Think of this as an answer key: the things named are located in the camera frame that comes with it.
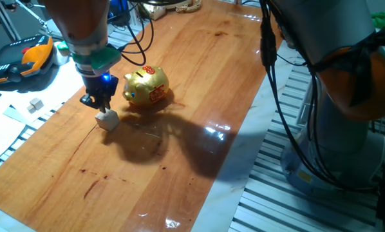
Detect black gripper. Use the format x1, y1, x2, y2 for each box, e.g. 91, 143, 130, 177
79, 73, 120, 114

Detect pale wooden cube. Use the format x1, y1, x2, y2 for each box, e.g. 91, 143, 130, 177
95, 108, 120, 132

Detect white rounded object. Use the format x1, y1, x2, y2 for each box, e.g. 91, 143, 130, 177
52, 41, 70, 67

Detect white paper sheets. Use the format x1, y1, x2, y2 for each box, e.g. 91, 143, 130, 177
0, 57, 84, 165

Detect gold piggy bank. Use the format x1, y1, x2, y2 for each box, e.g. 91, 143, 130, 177
122, 65, 170, 108

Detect small grey block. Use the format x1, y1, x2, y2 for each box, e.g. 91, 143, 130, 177
29, 97, 44, 111

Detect glossy wooden board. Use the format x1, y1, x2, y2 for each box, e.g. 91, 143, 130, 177
0, 0, 283, 232

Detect blue black bag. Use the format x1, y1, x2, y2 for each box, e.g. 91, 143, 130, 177
108, 0, 131, 26

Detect black orange teach pendant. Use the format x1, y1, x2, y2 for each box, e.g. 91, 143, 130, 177
0, 34, 57, 86

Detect gold foil box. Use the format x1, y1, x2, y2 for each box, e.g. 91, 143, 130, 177
140, 2, 166, 21

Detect grey metal strut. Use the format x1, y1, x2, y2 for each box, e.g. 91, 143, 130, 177
0, 0, 21, 41
15, 0, 50, 29

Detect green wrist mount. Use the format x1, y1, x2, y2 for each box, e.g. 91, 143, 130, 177
56, 41, 122, 77

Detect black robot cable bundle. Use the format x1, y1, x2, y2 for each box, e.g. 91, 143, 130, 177
107, 0, 385, 194

